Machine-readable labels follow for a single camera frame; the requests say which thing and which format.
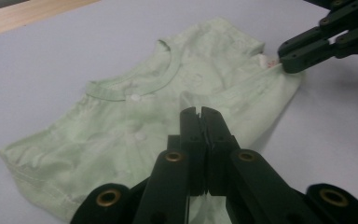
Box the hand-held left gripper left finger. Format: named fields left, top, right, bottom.
left=167, top=106, right=207, bottom=196

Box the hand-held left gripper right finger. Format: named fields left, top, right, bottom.
left=200, top=106, right=241, bottom=197

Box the pale green baby shirt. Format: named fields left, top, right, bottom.
left=0, top=17, right=302, bottom=224

